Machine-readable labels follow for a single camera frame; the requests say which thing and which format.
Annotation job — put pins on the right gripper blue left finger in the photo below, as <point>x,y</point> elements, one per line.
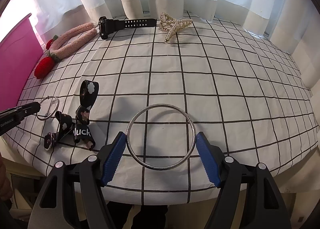
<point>110,157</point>

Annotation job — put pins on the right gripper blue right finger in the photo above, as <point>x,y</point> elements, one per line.
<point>211,157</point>

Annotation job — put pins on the large silver bangle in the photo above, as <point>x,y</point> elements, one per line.
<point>178,163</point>

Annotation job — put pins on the pink strawberry plush headband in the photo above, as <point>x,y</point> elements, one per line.
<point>61,47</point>

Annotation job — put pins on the pink plastic tub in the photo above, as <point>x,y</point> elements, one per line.
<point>20,51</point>

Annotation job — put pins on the white grid tablecloth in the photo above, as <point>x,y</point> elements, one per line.
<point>244,93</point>

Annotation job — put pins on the black digital wristwatch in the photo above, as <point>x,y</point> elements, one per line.
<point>109,26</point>

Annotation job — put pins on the pearl hair claw clip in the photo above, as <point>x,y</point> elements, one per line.
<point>171,25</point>

